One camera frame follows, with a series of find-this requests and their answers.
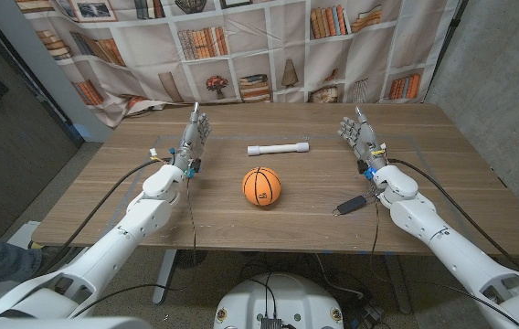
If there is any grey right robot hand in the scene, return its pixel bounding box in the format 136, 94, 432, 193
336, 105, 388, 173

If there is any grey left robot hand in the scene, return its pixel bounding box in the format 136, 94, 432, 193
170, 101, 213, 177

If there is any orange mini basketball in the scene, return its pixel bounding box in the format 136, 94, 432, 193
241, 166, 282, 207

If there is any white plastic pipe marker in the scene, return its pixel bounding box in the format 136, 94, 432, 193
247, 142, 311, 157

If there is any black key fob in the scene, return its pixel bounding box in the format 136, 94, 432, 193
332, 194, 368, 217

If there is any printed bookshelf backdrop cloth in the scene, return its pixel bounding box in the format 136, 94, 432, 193
15, 0, 464, 129

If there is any black backdrop stand pole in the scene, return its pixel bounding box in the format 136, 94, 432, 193
423, 0, 470, 104

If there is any grey table leg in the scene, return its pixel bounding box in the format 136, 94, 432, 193
384, 253, 412, 314
152, 249, 178, 305

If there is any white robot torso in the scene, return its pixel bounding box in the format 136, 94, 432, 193
213, 272, 345, 329

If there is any thin black right wrist wire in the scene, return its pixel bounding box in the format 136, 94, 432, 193
368, 181, 519, 326

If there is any thin black wrist wire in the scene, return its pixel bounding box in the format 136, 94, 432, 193
71, 175, 199, 319
368, 181, 519, 326

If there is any thin black left wrist wire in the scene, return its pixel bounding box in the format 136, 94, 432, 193
71, 175, 199, 319

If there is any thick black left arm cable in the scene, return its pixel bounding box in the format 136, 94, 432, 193
35, 157, 172, 280

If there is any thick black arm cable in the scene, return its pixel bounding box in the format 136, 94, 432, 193
387, 157, 519, 276
35, 157, 172, 280

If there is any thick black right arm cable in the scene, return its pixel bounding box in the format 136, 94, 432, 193
387, 157, 519, 276

